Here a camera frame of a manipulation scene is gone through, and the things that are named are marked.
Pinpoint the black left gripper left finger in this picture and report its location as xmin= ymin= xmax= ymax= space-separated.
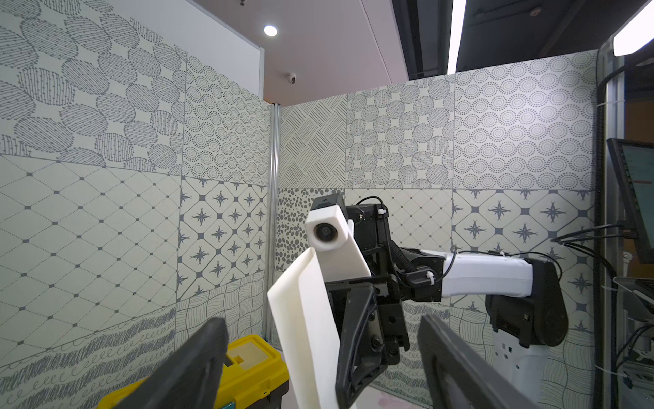
xmin=118 ymin=317 xmax=229 ymax=408

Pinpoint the yellow and black toolbox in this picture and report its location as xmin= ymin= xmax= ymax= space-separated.
xmin=98 ymin=335 xmax=290 ymax=408

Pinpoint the black computer monitor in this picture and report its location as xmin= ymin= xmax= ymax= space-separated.
xmin=606 ymin=138 xmax=653 ymax=264

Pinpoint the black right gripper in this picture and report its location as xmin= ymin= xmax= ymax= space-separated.
xmin=325 ymin=275 xmax=410 ymax=408

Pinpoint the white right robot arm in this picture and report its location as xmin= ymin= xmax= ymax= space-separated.
xmin=306 ymin=193 xmax=568 ymax=407

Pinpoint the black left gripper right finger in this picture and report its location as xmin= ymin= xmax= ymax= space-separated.
xmin=417 ymin=315 xmax=538 ymax=409

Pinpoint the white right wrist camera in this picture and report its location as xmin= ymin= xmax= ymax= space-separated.
xmin=305 ymin=192 xmax=371 ymax=283

